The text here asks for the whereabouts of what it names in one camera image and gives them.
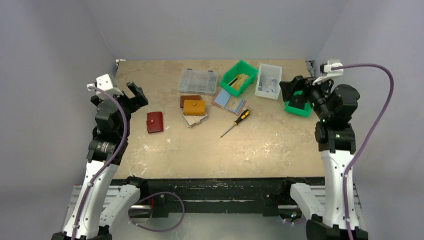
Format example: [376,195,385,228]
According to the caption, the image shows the mustard yellow card holder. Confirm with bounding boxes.
[183,100,206,116]

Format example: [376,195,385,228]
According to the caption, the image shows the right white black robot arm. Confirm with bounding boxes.
[279,75,369,240]

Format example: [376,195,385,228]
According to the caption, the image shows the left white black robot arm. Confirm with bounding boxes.
[51,82,149,240]

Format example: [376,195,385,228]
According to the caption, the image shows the cards in white bin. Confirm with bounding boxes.
[258,75,277,94]

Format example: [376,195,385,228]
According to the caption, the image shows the red leather card holder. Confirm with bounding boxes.
[146,111,164,134]

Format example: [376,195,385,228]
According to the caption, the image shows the brown leather card holder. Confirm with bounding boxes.
[179,95,202,109]

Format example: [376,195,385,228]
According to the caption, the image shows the green bin with cards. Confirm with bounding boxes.
[219,60,258,97]

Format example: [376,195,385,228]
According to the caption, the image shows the cards in green bin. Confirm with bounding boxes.
[228,73,250,91]

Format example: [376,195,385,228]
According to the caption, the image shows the beige card holder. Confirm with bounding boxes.
[182,113,208,128]

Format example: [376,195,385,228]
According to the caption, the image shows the stack of loose cards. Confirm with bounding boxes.
[211,88,248,116]

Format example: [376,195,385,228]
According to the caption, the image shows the green bin right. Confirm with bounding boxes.
[284,90,312,118]

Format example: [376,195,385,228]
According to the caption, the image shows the white plastic bin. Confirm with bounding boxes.
[254,63,283,100]

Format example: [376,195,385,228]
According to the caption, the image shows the yellow black screwdriver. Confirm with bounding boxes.
[220,109,251,138]

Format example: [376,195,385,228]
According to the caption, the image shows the clear plastic organizer box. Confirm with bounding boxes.
[177,68,219,96]

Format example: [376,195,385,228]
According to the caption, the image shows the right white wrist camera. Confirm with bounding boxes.
[312,59,344,85]

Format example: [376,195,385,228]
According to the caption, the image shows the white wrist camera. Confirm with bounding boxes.
[86,73,123,100]
[312,59,344,85]

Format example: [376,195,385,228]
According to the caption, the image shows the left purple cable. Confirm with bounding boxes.
[71,86,129,240]

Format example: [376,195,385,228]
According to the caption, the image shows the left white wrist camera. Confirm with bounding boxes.
[86,73,123,100]

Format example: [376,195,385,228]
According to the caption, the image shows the aluminium frame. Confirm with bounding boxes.
[71,180,358,222]

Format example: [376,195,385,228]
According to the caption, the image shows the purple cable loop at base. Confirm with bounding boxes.
[128,191,186,233]

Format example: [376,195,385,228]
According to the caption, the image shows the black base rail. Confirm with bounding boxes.
[111,176,325,218]

